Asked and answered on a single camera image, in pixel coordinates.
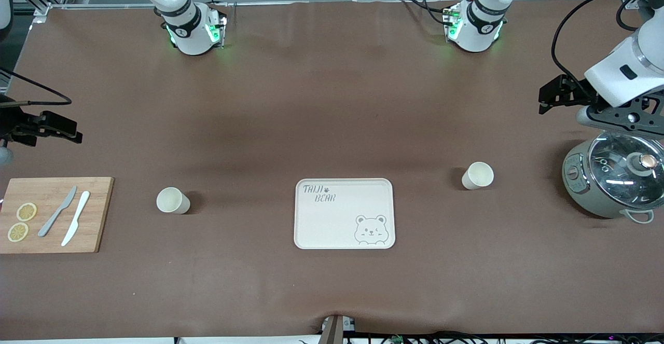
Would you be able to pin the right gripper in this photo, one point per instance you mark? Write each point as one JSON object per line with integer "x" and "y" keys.
{"x": 10, "y": 123}

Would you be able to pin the glass pot lid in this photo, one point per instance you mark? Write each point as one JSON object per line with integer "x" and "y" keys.
{"x": 617, "y": 178}

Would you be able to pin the brown table edge camera mount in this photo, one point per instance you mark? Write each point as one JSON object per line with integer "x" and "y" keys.
{"x": 334, "y": 331}

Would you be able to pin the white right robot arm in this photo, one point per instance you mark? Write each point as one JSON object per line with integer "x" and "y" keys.
{"x": 192, "y": 38}

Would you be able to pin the white plastic knife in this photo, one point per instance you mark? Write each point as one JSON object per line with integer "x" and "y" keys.
{"x": 77, "y": 219}

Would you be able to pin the white paper cup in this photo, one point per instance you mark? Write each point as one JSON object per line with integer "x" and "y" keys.
{"x": 480, "y": 174}
{"x": 170, "y": 200}

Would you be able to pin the green-lit left base box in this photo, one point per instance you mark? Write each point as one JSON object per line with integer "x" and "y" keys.
{"x": 452, "y": 22}

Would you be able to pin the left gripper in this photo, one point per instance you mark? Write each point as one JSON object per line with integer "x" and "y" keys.
{"x": 572, "y": 95}

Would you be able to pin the cream bear print tray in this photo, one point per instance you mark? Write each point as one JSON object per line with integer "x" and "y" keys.
{"x": 342, "y": 219}

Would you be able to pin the wooden cutting board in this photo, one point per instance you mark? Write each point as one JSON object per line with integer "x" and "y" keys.
{"x": 98, "y": 214}

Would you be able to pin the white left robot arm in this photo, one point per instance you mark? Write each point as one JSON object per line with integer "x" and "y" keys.
{"x": 477, "y": 35}

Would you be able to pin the green-lit base box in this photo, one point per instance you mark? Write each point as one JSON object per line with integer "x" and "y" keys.
{"x": 452, "y": 22}
{"x": 218, "y": 27}

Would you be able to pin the yellow lemon slice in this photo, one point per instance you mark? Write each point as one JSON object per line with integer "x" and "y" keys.
{"x": 18, "y": 232}
{"x": 26, "y": 211}

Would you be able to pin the green-lit right base box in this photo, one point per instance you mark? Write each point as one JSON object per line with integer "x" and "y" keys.
{"x": 218, "y": 27}

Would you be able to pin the grey-green electric cooking pot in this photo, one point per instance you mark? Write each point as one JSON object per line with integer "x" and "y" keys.
{"x": 578, "y": 193}

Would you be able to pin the grey plastic knife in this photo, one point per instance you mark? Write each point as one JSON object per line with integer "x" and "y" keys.
{"x": 56, "y": 214}

